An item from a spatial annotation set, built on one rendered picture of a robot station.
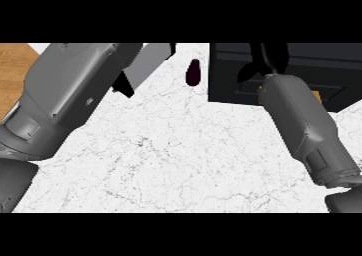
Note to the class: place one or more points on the dark purple eggplant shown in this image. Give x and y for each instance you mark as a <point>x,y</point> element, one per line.
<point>194,72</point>

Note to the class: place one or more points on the dark grey open drawer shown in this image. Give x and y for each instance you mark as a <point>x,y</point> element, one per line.
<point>331,70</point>

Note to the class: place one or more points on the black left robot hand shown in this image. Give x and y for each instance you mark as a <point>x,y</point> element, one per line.
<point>124,87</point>

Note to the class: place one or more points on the small orange object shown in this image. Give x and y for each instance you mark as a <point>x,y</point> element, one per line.
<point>316,95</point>

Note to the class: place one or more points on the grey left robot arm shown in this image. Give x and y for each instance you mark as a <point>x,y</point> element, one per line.
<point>65,90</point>

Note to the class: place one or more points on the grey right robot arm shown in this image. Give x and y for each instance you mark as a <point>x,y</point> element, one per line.
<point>301,123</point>

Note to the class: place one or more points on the brown wooden panel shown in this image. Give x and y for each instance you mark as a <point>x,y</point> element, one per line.
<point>8,73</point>

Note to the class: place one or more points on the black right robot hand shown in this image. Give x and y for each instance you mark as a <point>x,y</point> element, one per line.
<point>269,58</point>

